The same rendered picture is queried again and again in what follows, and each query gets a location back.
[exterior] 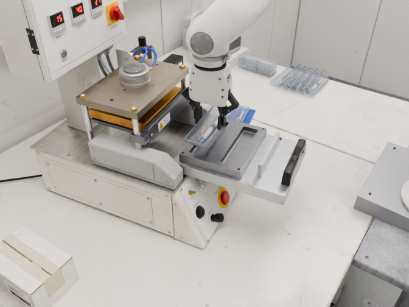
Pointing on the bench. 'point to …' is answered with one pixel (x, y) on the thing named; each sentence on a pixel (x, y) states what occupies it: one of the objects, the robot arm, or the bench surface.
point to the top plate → (133, 86)
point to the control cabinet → (62, 44)
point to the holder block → (226, 149)
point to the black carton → (174, 59)
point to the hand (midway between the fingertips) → (209, 119)
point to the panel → (190, 194)
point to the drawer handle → (293, 162)
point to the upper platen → (116, 122)
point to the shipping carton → (34, 269)
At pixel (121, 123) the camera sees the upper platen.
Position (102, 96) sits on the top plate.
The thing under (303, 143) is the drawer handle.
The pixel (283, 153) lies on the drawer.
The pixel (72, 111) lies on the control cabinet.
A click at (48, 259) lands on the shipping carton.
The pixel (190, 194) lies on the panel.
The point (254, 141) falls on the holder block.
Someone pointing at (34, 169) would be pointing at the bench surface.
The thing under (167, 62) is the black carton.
